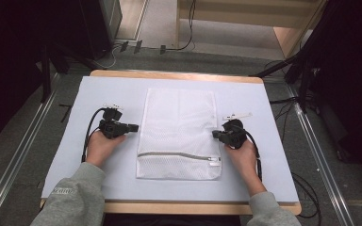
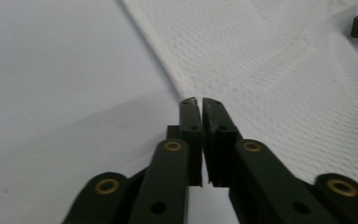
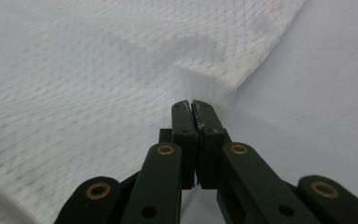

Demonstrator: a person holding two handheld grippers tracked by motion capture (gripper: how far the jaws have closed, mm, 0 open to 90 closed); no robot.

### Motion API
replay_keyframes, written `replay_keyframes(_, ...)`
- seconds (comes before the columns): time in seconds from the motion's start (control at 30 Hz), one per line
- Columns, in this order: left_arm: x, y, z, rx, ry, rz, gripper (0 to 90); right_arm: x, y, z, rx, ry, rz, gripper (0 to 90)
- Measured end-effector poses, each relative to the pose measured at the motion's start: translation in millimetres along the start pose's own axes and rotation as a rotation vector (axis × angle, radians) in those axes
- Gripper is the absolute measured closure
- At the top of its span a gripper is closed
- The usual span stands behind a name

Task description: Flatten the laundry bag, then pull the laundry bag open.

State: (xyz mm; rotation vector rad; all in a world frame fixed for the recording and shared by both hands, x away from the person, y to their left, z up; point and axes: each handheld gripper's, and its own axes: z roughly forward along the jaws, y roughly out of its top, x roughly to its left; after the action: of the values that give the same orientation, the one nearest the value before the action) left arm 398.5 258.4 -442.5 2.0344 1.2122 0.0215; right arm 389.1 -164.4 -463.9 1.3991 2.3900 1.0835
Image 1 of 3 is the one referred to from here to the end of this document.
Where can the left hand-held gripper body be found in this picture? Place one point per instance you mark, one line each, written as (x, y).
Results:
(111, 124)

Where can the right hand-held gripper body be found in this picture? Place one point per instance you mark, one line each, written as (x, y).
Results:
(235, 133)

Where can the white mesh laundry bag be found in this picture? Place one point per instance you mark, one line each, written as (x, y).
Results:
(177, 132)

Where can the person's left hand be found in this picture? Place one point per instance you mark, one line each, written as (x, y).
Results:
(102, 149)

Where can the person's right hand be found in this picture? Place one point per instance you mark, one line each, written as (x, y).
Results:
(243, 160)

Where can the white table mat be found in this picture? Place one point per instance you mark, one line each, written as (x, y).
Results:
(119, 185)

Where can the black floor tape piece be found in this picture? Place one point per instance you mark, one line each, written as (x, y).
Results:
(124, 46)

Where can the black metal stand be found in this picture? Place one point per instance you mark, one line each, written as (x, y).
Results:
(46, 75)

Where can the wooden table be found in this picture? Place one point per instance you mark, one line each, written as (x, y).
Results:
(176, 207)

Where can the black tripod stand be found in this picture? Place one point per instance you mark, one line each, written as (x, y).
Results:
(301, 72)

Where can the black cabinet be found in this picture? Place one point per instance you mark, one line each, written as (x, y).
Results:
(103, 25)

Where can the metal floor rail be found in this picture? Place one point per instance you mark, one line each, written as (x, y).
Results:
(15, 160)
(320, 163)

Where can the light wooden furniture frame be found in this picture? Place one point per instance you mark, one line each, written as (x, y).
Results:
(232, 12)

